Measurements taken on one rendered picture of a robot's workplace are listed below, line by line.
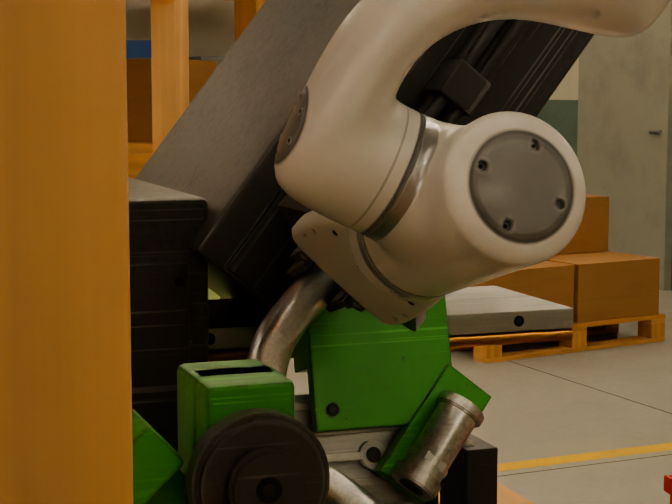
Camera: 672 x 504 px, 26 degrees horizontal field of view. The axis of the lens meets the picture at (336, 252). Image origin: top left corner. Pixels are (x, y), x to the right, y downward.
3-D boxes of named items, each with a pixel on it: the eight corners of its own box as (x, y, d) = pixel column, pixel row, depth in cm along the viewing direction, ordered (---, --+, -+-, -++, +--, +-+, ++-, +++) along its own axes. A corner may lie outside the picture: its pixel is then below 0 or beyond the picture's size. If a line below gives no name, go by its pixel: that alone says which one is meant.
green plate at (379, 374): (418, 425, 120) (394, 175, 123) (458, 420, 112) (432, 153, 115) (284, 436, 116) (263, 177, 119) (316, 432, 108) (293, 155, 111)
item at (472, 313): (495, 315, 145) (495, 285, 145) (573, 341, 130) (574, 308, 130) (106, 337, 132) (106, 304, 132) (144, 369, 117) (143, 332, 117)
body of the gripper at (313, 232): (505, 246, 93) (436, 272, 103) (389, 137, 91) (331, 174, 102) (437, 333, 90) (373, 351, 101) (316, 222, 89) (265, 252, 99)
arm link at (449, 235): (329, 256, 87) (463, 318, 89) (412, 215, 74) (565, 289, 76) (377, 132, 89) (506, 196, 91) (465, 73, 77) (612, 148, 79)
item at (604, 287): (564, 320, 839) (566, 191, 831) (664, 340, 772) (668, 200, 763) (392, 339, 775) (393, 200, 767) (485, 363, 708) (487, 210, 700)
